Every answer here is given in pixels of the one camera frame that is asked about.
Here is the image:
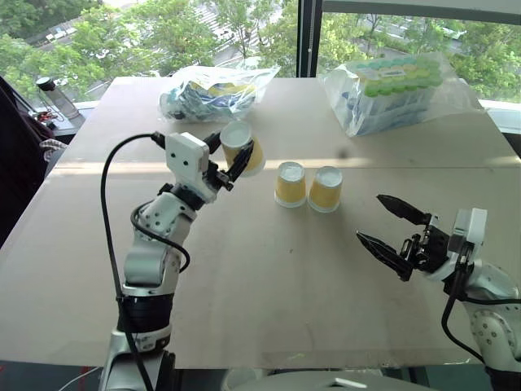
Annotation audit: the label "plastic bag of bottles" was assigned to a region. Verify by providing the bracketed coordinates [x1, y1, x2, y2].
[318, 54, 485, 138]

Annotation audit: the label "yellow paper cup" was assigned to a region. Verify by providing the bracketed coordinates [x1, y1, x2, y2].
[274, 160, 307, 209]
[307, 165, 344, 214]
[219, 121, 267, 178]

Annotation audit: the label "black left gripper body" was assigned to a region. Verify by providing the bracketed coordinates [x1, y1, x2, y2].
[202, 140, 235, 191]

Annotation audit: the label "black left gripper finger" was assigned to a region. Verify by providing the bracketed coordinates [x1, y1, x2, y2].
[203, 130, 223, 155]
[225, 139, 255, 183]

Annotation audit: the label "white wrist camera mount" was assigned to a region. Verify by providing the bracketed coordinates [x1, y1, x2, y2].
[447, 208, 488, 256]
[164, 132, 217, 204]

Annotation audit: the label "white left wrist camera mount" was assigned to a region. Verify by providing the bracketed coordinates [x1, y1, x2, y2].
[164, 132, 217, 204]

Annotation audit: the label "dark chair back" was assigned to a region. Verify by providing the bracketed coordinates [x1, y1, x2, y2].
[0, 76, 68, 248]

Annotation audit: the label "dark lidded jar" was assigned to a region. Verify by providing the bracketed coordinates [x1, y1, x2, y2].
[35, 77, 81, 120]

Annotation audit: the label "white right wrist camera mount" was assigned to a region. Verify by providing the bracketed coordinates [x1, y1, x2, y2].
[447, 208, 488, 256]

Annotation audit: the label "black window frame post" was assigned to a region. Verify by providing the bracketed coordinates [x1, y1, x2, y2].
[297, 0, 325, 78]

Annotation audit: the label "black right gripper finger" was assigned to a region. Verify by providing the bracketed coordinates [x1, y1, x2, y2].
[356, 231, 416, 283]
[376, 194, 431, 226]

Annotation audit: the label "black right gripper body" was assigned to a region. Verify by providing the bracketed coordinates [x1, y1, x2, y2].
[400, 213, 451, 275]

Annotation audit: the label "plastic bag with blue packets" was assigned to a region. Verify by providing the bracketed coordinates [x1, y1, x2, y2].
[157, 64, 281, 125]

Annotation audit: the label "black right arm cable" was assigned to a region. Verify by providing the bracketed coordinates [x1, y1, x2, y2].
[441, 243, 521, 366]

